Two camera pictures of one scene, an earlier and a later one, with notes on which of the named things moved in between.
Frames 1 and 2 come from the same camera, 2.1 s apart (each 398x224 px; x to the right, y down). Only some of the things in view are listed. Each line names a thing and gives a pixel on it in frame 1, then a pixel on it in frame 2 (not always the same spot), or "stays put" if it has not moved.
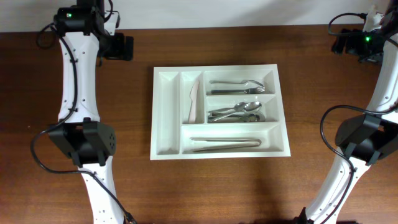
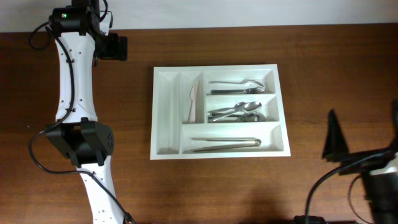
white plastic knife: [193, 96] stays put
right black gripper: [343, 45] → [359, 160]
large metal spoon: [249, 107] stays put
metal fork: [247, 81] stays put
